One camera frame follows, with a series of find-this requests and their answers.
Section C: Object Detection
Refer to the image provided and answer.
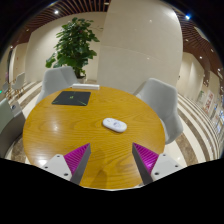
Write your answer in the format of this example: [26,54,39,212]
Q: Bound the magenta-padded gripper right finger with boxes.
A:
[132,142,184,185]

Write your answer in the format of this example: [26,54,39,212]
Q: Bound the small white chair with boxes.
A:
[12,72,27,98]

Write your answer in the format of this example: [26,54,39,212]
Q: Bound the grey shell chair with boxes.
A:
[133,77,184,145]
[35,65,79,105]

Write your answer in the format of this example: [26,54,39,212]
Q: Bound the black mouse pad green lines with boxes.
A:
[51,90,92,107]

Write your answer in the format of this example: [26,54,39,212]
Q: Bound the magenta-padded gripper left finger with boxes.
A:
[41,143,92,185]

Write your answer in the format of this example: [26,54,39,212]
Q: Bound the grey-green armchair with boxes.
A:
[0,98,27,158]

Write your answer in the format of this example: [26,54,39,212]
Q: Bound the red white poster stand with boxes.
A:
[203,89,216,116]

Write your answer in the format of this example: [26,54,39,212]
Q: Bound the white rectangular box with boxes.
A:
[71,83,101,91]

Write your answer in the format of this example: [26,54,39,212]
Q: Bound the green potted plant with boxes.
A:
[45,17,101,84]

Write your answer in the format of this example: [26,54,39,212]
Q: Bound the white cartoon-print computer mouse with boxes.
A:
[102,117,128,134]

